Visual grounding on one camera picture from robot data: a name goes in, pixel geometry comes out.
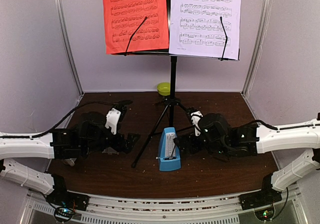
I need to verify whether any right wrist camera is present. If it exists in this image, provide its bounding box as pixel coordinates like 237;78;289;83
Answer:
186;107;203;137

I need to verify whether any black music stand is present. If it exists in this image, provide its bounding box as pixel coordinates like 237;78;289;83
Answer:
116;0;235;168

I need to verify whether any blue metronome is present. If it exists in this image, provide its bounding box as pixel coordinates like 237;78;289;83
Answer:
157;127;181;172

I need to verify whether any right aluminium corner post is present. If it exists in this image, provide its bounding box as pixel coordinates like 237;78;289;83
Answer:
242;0;272;100

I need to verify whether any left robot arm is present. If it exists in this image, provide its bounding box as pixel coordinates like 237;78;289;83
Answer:
0;100;140;206

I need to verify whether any clear metronome front cover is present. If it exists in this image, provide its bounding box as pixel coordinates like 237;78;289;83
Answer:
102;147;119;155

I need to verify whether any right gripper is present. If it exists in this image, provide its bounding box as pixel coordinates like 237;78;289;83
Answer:
173;131;229;156

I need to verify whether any white sheet music paper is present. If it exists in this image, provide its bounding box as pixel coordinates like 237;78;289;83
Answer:
168;0;241;60

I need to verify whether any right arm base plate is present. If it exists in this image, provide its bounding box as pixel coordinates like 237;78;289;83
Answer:
239;190;283;222

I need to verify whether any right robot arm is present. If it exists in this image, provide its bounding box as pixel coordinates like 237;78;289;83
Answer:
173;112;320;205

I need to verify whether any green plastic bowl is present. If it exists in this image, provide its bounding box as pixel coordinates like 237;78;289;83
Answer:
157;82;171;96

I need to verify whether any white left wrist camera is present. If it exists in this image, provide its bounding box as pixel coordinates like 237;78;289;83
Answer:
105;105;127;135

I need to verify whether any white patterned mug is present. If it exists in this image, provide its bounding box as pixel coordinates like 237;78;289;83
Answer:
62;158;77;167

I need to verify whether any aluminium corner post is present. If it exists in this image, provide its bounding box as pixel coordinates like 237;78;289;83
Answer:
54;0;84;95
242;0;272;100

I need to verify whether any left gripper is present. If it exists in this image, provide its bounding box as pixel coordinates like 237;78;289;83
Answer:
82;129;140;155

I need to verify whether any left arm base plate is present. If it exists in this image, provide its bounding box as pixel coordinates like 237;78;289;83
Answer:
43;190;90;223

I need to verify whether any left aluminium corner post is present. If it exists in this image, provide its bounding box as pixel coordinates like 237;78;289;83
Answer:
54;0;84;95

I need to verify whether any red sheet music paper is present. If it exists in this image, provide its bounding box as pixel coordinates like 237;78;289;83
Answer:
103;0;169;54

